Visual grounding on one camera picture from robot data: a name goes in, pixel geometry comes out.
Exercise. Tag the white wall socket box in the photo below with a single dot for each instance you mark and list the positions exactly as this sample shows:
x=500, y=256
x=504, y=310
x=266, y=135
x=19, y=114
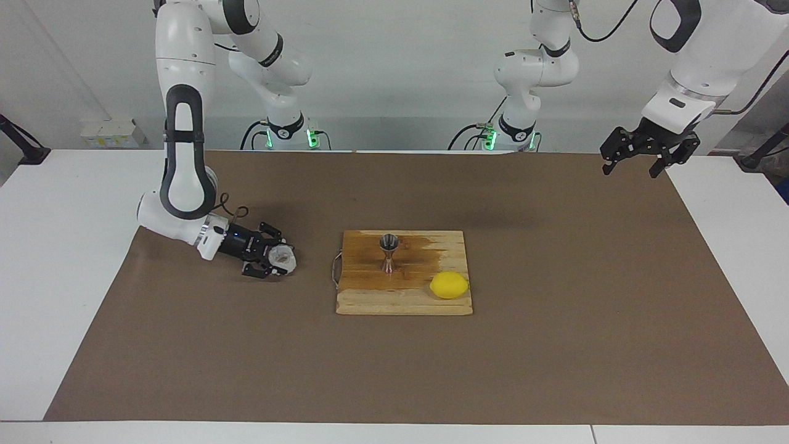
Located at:
x=111, y=134

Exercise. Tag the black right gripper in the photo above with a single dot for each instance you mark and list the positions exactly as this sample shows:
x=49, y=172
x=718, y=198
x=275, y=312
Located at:
x=243, y=245

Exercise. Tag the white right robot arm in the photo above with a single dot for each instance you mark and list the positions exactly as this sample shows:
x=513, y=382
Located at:
x=185, y=61

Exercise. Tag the yellow lemon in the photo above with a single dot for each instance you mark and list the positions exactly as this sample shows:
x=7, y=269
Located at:
x=449, y=285

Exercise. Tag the black clamp stand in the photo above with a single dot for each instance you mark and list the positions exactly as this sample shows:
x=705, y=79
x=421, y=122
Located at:
x=764, y=151
x=21, y=145

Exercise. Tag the brown table mat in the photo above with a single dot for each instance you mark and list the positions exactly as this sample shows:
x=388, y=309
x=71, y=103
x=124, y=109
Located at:
x=555, y=345

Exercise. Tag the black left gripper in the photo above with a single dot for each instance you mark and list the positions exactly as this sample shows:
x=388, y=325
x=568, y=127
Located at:
x=656, y=139

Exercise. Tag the steel double jigger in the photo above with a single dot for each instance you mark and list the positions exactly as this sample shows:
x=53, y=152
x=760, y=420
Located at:
x=389, y=242

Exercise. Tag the small clear glass cup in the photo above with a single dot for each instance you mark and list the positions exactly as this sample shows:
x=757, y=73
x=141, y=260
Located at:
x=283, y=259

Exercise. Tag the wooden cutting board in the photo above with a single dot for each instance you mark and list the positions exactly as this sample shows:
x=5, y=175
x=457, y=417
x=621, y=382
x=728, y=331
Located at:
x=400, y=296

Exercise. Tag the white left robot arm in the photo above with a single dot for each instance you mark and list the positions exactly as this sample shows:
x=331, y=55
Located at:
x=715, y=37

